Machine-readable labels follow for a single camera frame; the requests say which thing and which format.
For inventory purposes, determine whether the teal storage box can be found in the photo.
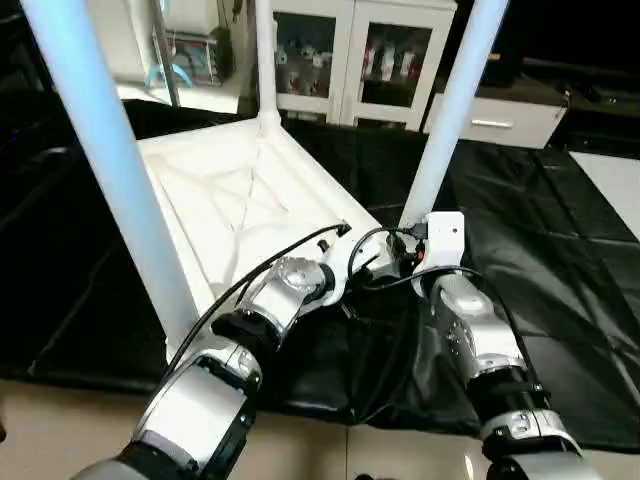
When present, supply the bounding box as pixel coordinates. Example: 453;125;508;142
148;30;233;89

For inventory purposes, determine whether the white drawer unit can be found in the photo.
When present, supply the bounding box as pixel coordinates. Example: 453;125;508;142
425;90;569;149

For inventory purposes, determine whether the white plastic table leg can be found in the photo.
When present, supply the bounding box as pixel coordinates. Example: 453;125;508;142
20;0;206;346
253;0;283;126
398;0;511;233

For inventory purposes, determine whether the black work mat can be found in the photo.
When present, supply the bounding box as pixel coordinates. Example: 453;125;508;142
0;95;640;451

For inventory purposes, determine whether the white glass-door cabinet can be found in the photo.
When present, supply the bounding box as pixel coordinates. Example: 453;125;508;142
245;0;459;131

